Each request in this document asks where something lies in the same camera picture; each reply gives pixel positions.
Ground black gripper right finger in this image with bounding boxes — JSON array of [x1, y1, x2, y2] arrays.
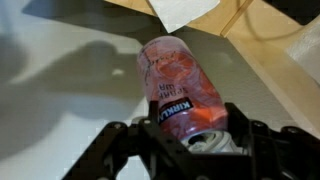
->
[[224, 101, 320, 180]]

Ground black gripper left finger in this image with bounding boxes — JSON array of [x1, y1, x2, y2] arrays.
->
[[61, 99, 195, 180]]

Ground red soda can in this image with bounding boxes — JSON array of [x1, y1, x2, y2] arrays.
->
[[136, 35, 246, 154]]

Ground white paper towel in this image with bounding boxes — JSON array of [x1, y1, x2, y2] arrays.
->
[[286, 23, 320, 85]]

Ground black desk mat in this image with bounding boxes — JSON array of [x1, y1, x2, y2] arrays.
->
[[263, 0, 320, 26]]

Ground white paper label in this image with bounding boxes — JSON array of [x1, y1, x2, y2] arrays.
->
[[147, 0, 221, 34]]

